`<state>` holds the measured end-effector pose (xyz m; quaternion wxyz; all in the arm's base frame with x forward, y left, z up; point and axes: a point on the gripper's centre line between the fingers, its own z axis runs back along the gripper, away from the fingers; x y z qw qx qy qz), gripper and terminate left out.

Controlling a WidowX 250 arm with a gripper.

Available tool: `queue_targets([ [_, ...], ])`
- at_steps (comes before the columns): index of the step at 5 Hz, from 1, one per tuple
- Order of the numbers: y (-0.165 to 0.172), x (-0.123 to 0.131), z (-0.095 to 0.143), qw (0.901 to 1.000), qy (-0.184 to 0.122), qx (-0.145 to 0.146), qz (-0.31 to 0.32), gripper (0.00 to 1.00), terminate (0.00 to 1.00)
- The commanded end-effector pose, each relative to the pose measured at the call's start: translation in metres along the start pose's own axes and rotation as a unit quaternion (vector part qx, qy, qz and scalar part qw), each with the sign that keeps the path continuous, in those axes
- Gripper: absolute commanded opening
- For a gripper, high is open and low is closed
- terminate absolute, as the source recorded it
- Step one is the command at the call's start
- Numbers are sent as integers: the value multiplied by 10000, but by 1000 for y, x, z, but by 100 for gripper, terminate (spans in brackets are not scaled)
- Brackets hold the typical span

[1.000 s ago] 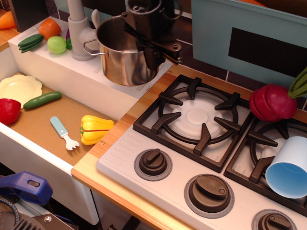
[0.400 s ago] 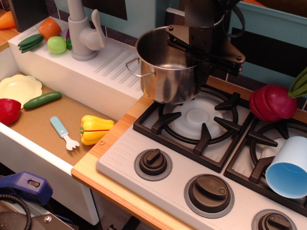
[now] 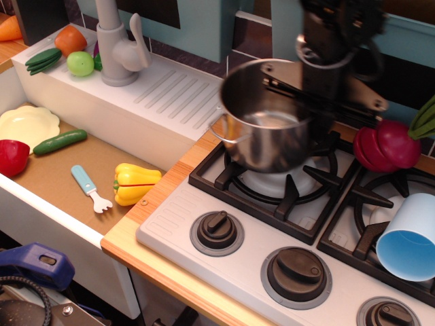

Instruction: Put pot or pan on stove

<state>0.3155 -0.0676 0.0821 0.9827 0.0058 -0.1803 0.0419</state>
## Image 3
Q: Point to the right black stove knob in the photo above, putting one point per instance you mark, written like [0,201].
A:
[386,311]

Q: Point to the black burner grate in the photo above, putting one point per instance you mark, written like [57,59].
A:
[297,202]
[369,205]

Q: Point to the stainless steel pot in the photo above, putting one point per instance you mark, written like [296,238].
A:
[256,137]

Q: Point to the cream scalloped plate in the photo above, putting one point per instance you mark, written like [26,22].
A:
[29,125]

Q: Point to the grey toy stove top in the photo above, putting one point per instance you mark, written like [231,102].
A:
[167,231]

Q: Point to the black stove knob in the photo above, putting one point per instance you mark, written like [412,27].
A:
[217,234]
[386,311]
[296,278]

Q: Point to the grey metal bracket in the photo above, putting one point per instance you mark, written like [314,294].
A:
[21,312]

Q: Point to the red toy radish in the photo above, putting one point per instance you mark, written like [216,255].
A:
[393,145]

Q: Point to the yellow toy bell pepper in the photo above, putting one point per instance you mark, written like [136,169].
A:
[132,182]

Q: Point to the green toy cucumber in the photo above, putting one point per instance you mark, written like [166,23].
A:
[60,141]

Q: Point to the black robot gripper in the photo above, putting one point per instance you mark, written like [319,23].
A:
[337,58]

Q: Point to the red toy pepper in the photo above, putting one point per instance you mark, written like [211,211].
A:
[14,156]

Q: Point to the light blue plastic cup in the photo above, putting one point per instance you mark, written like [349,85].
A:
[406,247]

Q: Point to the blue handled toy fork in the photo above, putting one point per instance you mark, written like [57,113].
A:
[100,205]

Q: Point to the right black burner grate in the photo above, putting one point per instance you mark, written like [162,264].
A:
[369,205]

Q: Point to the orange toy vegetable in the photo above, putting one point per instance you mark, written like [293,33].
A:
[70,40]

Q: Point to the white toy sink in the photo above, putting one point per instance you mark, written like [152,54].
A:
[152,122]

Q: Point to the green toy apple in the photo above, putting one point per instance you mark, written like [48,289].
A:
[80,64]

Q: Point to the middle black stove knob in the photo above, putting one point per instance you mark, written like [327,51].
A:
[296,278]

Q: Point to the teal toy oven hood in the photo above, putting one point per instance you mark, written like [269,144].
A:
[407,47]

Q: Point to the left black burner grate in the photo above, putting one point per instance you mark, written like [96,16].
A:
[297,202]

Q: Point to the left black stove knob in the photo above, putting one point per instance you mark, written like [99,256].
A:
[217,234]

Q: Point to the orange toy carrot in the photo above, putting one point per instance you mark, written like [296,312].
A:
[10,29]

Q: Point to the purple toy eggplant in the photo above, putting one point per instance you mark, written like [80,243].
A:
[97,58]

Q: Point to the grey toy faucet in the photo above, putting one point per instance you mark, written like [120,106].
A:
[122,59]

